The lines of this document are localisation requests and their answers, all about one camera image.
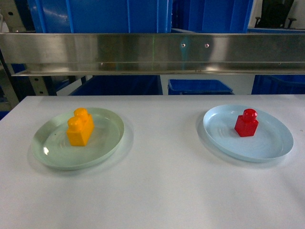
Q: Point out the yellow two-stud toy block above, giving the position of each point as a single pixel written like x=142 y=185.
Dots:
x=80 y=127

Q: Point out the red one-stud toy block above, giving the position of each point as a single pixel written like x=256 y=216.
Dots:
x=247 y=124

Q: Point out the small blue bin lower centre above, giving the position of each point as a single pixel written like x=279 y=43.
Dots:
x=198 y=87

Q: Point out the blue bin lower left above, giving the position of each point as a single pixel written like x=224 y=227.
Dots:
x=121 y=85

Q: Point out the large blue bin upper right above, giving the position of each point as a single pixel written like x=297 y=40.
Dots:
x=212 y=16

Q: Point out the large blue bin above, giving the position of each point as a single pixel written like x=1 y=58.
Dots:
x=101 y=16
x=212 y=16

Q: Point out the pale green round plate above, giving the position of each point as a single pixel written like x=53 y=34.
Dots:
x=50 y=144

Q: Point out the blue bin lower right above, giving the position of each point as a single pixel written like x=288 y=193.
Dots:
x=279 y=84

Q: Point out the pale blue round plate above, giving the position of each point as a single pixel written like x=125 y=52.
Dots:
x=272 y=139

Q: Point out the large blue bin upper left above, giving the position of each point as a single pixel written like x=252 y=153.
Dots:
x=101 y=16

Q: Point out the black office chair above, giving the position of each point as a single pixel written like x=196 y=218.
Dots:
x=274 y=14

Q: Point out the steel rack left leg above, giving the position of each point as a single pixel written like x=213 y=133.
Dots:
x=10 y=98

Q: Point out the stainless steel shelf rail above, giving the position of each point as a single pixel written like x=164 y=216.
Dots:
x=46 y=54

